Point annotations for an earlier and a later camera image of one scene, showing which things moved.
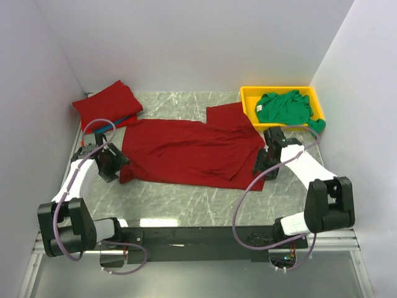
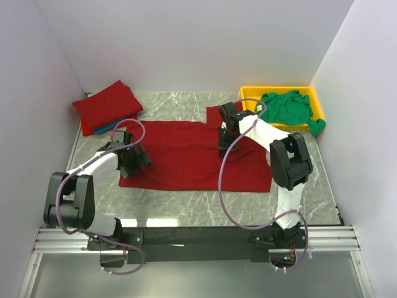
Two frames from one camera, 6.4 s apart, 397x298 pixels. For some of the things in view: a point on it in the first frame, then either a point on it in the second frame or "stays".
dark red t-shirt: (218, 153) stays
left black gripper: (112, 162) -> (138, 161)
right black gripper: (264, 165) -> (225, 140)
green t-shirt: (288, 108) stays
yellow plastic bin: (250, 95) stays
